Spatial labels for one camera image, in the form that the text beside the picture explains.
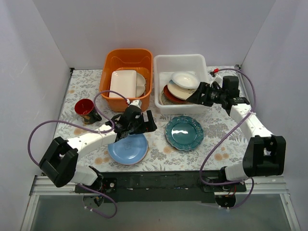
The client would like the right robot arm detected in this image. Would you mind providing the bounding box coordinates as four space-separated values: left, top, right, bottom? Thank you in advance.
187 76 286 191

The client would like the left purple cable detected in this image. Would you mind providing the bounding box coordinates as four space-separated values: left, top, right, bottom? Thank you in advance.
27 90 135 218

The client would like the white translucent plastic bin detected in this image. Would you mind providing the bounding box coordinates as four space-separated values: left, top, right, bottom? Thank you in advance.
154 54 210 115

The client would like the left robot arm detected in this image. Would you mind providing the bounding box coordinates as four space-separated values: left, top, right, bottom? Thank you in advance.
38 105 157 193

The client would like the cream green plate with sprig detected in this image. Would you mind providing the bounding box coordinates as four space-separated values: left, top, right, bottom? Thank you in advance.
159 91 191 105

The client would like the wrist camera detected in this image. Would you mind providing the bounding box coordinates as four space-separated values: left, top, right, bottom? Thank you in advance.
129 99 142 109
209 68 222 87

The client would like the cream rectangular plate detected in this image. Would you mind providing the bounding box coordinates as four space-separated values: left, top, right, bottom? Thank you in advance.
110 70 137 98

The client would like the white round plate in bin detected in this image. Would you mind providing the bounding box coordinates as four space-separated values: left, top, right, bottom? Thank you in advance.
135 72 146 98

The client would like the orange plastic bin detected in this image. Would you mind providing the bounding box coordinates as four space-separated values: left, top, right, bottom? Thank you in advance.
99 49 153 112

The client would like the blue beige plate with sprig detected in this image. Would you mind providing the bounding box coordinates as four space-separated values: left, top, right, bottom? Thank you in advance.
167 80 196 101

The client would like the speckled oval plate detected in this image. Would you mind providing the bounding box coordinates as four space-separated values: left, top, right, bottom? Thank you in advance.
160 92 174 105

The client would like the white plate with blue rim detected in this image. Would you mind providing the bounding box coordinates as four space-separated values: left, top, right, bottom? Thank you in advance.
171 72 200 89

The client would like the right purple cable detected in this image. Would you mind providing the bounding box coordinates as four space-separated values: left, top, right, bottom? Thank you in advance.
199 68 257 209

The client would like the floral table mat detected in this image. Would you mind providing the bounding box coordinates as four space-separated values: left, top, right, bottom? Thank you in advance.
60 69 248 172

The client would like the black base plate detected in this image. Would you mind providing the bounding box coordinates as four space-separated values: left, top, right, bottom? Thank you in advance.
74 170 246 203

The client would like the purple cable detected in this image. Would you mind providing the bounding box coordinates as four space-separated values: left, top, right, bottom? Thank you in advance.
27 90 135 218
199 68 257 209

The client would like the red and black mug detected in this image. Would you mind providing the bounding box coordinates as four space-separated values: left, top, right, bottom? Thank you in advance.
74 99 102 125

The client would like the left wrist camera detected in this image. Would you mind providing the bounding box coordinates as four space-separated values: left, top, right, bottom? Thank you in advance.
129 99 142 109

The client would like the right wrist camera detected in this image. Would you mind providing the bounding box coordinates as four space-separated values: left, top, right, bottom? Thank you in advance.
209 68 222 87

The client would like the teal scalloped plate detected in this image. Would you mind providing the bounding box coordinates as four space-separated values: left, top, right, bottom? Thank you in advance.
165 115 204 151

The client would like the red-brown round plate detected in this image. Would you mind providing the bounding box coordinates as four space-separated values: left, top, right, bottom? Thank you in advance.
163 85 186 102

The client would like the blue round plate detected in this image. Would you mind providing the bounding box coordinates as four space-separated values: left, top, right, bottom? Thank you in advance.
108 134 148 166

